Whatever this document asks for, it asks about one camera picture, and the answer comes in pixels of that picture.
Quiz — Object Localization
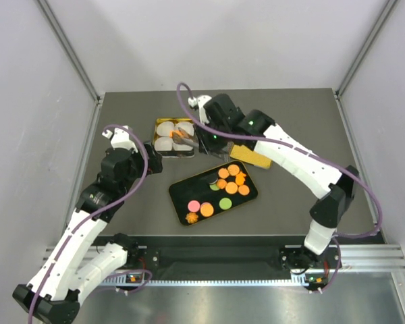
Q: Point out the white paper cup front right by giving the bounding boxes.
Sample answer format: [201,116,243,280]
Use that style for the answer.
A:
[173,138,194,152]

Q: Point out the yellow dotted cracker cookie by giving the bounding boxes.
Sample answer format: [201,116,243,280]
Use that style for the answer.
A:
[200,202,214,217]

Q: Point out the dark green cookie tin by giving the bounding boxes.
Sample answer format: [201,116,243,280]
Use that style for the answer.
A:
[153,118,194,158]

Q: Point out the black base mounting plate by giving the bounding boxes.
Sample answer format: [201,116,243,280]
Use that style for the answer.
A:
[94,236,342,281]

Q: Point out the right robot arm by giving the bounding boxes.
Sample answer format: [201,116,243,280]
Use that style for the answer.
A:
[188,94,359,273]

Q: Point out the yellow dotted cracker middle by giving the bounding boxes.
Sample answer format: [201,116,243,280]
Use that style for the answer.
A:
[225,182,238,194]

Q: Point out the black gold-rimmed tray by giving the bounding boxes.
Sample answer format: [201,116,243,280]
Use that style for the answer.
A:
[169,161,259,227]

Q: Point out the orange round bumpy cookie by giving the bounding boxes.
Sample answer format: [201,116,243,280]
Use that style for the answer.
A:
[218,168,230,179]

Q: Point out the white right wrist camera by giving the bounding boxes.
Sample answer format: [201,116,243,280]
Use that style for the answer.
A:
[188,94,212,125]

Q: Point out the yellow dotted cracker top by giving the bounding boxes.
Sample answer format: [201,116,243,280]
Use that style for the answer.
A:
[227,164,240,176]

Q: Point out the white paper cup back right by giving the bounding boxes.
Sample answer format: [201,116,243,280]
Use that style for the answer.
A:
[175,121,194,136]

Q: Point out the orange star piped cookie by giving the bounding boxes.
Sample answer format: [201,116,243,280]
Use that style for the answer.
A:
[185,212,198,224]

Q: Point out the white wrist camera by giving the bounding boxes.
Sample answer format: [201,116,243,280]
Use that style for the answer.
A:
[188,94,212,125]
[102,128,138,152]

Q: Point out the plain orange round cookie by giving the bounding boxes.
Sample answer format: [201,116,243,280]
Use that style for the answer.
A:
[238,185,250,196]

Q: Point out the yellow dotted cracker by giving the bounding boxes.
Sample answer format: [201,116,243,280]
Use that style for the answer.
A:
[225,182,238,194]
[227,164,240,176]

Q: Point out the metal tongs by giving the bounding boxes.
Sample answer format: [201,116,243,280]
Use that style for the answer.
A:
[183,136,199,149]

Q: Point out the gold tin lid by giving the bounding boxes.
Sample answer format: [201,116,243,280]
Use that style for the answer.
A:
[229,144,272,169]

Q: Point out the aluminium frame rail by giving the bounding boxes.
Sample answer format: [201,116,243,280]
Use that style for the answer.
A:
[42,244,405,288]

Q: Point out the pink sandwich cookie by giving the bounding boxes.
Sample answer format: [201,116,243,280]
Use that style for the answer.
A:
[187,200,200,213]

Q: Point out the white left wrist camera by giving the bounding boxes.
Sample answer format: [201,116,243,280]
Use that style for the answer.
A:
[102,128,138,152]

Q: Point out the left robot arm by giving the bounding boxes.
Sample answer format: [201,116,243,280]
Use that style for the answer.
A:
[12,142,163,323]

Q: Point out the green macaron cookie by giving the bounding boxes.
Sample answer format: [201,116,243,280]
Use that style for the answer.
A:
[210,183,220,191]
[219,198,232,210]

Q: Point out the white paper cup front left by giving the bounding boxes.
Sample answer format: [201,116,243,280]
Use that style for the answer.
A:
[154,136,173,152]

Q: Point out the orange fish cookie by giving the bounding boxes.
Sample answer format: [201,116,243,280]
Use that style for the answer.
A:
[169,130,186,138]
[235,172,246,186]

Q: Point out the orange rose cookie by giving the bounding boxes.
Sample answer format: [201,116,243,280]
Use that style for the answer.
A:
[217,178,227,189]

